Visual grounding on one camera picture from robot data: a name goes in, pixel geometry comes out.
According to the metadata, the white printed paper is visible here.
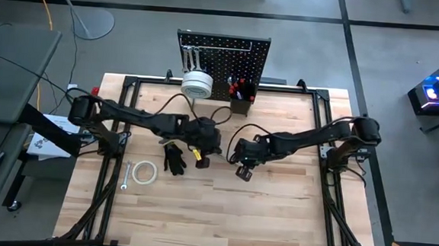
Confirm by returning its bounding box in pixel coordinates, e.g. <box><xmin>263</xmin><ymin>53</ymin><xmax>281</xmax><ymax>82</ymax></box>
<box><xmin>26</xmin><ymin>113</ymin><xmax>82</xmax><ymax>161</ymax></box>

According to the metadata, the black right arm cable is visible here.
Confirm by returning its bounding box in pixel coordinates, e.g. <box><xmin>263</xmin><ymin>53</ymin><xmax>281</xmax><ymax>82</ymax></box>
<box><xmin>225</xmin><ymin>108</ymin><xmax>358</xmax><ymax>172</ymax></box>

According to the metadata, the black caster wheel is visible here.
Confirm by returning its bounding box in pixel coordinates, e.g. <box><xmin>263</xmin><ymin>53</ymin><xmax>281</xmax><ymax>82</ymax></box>
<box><xmin>6</xmin><ymin>199</ymin><xmax>23</xmax><ymax>213</ymax></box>

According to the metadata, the black pegboard storage bin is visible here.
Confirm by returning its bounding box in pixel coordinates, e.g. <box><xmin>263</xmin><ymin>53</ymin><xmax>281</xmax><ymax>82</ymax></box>
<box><xmin>227</xmin><ymin>77</ymin><xmax>258</xmax><ymax>117</ymax></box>

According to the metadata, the chrome combination wrench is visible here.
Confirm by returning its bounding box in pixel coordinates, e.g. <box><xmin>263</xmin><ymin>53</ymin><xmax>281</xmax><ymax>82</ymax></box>
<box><xmin>120</xmin><ymin>160</ymin><xmax>132</xmax><ymax>191</ymax></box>
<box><xmin>181</xmin><ymin>46</ymin><xmax>190</xmax><ymax>73</ymax></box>
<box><xmin>192</xmin><ymin>46</ymin><xmax>204</xmax><ymax>72</ymax></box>
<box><xmin>186</xmin><ymin>46</ymin><xmax>195</xmax><ymax>72</ymax></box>

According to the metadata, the grey desk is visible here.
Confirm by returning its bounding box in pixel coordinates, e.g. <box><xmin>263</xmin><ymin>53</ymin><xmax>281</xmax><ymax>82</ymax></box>
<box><xmin>0</xmin><ymin>25</ymin><xmax>62</xmax><ymax>223</ymax></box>

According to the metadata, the yellow cable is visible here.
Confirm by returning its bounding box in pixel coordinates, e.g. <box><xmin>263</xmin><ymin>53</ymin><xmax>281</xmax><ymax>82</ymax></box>
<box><xmin>21</xmin><ymin>0</ymin><xmax>56</xmax><ymax>112</ymax></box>

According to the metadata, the grey round floor stand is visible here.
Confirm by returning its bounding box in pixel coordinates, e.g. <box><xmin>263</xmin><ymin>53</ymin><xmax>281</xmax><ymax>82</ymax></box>
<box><xmin>46</xmin><ymin>0</ymin><xmax>117</xmax><ymax>43</ymax></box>

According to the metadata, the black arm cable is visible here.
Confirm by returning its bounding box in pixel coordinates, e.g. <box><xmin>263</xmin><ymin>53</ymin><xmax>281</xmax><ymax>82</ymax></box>
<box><xmin>65</xmin><ymin>85</ymin><xmax>234</xmax><ymax>126</ymax></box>
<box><xmin>225</xmin><ymin>108</ymin><xmax>358</xmax><ymax>172</ymax></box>

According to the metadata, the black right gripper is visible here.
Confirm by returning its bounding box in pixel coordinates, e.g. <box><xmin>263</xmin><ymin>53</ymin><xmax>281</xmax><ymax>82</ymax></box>
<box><xmin>231</xmin><ymin>133</ymin><xmax>272</xmax><ymax>184</ymax></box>

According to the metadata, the black work glove yellow cuff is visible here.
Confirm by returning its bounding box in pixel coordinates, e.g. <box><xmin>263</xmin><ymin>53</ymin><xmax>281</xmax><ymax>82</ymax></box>
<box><xmin>162</xmin><ymin>141</ymin><xmax>189</xmax><ymax>177</ymax></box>

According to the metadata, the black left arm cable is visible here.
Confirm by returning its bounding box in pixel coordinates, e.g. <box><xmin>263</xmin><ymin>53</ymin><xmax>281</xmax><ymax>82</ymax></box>
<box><xmin>65</xmin><ymin>85</ymin><xmax>234</xmax><ymax>126</ymax></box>

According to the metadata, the black perforated metal pegboard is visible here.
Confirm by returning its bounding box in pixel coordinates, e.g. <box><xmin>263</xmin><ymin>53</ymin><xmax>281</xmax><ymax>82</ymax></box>
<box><xmin>173</xmin><ymin>29</ymin><xmax>272</xmax><ymax>104</ymax></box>

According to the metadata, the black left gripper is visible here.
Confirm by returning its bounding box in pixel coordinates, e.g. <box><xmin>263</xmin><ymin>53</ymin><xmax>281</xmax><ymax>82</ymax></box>
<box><xmin>183</xmin><ymin>115</ymin><xmax>225</xmax><ymax>171</ymax></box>

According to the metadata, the black aluminium table frame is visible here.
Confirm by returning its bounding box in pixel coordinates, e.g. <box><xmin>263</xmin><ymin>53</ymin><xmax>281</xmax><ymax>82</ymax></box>
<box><xmin>53</xmin><ymin>62</ymin><xmax>389</xmax><ymax>246</ymax></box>

